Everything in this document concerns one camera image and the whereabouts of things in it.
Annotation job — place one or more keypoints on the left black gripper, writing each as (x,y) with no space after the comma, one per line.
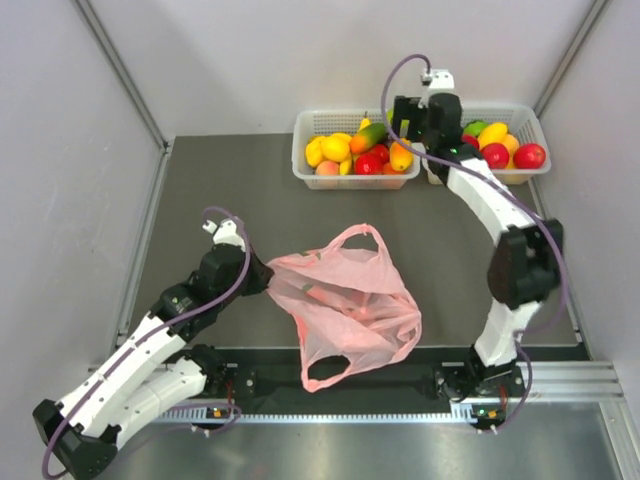
(262,275)

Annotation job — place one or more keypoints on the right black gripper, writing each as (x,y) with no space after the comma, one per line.
(407,109)

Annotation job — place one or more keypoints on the green orange mango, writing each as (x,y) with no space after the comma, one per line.
(367,138)

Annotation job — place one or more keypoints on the yellow orange fruit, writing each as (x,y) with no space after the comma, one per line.
(336,148)

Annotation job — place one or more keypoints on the pink plastic bag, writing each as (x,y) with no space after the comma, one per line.
(352,310)

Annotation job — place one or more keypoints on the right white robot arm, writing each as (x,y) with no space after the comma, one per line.
(525,266)

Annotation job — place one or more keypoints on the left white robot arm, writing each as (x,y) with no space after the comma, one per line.
(154,370)

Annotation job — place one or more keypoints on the peach fruit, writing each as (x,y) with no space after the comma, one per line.
(328,168)

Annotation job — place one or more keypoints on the yellow pear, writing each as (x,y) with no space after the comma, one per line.
(365,122)

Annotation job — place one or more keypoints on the orange tangerine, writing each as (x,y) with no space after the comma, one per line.
(389,170)

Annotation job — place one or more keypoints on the red apple in left basket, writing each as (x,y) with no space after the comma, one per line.
(369,164)

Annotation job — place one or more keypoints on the red apple middle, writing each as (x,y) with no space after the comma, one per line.
(471,140)

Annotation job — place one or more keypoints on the green lime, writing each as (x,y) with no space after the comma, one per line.
(475,128)

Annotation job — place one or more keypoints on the yellow banana bunch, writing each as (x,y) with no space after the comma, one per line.
(346,166)

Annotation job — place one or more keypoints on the yellow mango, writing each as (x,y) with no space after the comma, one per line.
(493,133)

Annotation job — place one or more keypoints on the left white plastic basket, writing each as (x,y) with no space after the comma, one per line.
(311,124)

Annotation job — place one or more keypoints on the white plastic basket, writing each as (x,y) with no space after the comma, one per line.
(510,150)
(311,124)

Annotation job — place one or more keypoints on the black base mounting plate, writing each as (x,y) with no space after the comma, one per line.
(269,381)

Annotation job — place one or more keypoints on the red apple front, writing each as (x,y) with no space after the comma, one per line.
(496,155)

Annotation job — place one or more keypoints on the right white plastic basket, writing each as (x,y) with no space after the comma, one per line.
(510,150)

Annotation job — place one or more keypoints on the red apple right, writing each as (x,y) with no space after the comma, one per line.
(529,156)

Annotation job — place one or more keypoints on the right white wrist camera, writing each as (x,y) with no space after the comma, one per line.
(435,81)

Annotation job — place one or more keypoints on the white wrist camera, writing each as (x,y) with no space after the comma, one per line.
(227,232)
(435,81)

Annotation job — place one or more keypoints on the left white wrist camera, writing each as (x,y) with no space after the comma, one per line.
(227,232)

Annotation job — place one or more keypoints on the grey slotted cable duct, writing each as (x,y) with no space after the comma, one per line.
(206,414)

